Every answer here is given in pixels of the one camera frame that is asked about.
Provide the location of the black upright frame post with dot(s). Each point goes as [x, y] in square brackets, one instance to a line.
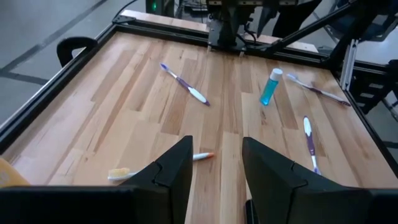
[345, 46]

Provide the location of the black computer tower green light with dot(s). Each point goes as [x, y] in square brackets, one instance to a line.
[158, 6]

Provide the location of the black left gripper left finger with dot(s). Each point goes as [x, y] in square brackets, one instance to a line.
[93, 205]

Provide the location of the orange and white toothbrush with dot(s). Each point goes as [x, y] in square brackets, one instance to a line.
[119, 174]

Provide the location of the black drawer unit silver labels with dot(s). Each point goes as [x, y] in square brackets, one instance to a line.
[370, 90]

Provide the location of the blue mouthwash bottle white cap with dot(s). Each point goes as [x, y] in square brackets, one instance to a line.
[269, 90]

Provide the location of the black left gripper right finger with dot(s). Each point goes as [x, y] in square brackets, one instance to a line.
[311, 202]

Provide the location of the black chair back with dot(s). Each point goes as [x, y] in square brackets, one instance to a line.
[74, 40]

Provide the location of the aluminium extrusion post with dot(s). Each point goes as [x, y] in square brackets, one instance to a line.
[348, 65]

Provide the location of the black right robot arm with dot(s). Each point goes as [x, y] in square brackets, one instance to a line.
[227, 25]

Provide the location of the person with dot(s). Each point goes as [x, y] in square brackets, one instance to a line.
[295, 15]

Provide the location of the purple and white toothbrush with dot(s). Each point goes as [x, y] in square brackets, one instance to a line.
[310, 140]
[189, 90]
[320, 91]

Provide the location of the black diagonal frame strut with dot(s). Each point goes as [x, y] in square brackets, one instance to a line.
[311, 28]

